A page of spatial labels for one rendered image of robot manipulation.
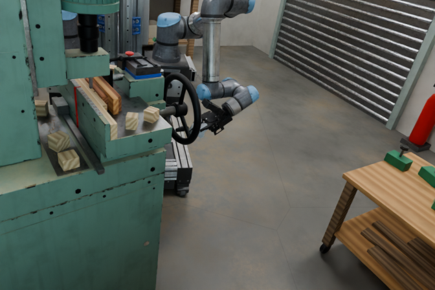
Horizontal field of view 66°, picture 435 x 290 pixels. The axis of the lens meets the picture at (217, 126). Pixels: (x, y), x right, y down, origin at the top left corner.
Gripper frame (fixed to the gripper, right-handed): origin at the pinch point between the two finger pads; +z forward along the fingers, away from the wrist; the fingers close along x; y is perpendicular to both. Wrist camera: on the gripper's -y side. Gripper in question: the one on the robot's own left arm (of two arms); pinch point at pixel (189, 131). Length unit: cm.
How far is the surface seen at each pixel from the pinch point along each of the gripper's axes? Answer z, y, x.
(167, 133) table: 11.5, -28.6, -24.8
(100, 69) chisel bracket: 17, -47, -5
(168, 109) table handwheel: 3.8, -17.3, -1.3
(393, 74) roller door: -217, 143, 54
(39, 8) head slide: 22, -72, -8
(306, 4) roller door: -245, 124, 199
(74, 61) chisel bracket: 22, -54, -5
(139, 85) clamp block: 8.9, -33.7, -1.7
